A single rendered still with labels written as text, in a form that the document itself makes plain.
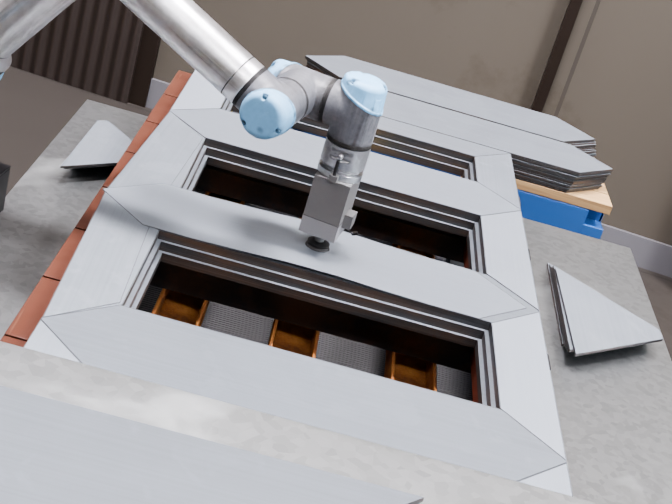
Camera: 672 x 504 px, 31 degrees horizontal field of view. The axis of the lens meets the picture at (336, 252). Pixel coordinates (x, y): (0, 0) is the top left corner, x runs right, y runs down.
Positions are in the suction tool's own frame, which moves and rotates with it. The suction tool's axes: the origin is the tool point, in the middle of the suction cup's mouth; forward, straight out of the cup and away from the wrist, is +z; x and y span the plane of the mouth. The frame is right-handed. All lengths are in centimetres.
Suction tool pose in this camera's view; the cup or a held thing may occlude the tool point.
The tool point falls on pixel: (315, 252)
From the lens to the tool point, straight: 203.6
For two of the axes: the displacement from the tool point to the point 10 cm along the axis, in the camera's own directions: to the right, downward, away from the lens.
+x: -9.3, -3.5, 1.3
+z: -2.7, 8.7, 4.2
